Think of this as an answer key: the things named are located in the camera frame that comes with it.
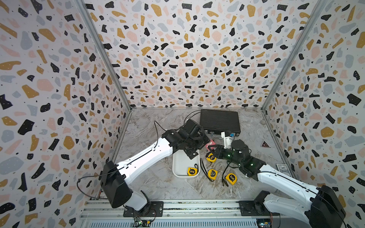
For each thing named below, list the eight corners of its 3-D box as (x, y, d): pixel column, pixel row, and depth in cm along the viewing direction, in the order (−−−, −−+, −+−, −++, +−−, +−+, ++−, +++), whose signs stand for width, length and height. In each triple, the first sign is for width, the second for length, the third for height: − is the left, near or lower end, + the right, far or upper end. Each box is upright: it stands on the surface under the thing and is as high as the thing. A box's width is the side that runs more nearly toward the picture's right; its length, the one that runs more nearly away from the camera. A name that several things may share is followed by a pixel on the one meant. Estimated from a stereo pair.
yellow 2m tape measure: (231, 186, 83) (232, 185, 81) (224, 177, 87) (225, 175, 85) (238, 181, 86) (239, 179, 83) (231, 172, 89) (232, 170, 87)
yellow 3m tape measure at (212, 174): (208, 179, 86) (208, 178, 84) (207, 171, 89) (208, 169, 87) (217, 179, 86) (218, 178, 84) (216, 171, 90) (217, 169, 87)
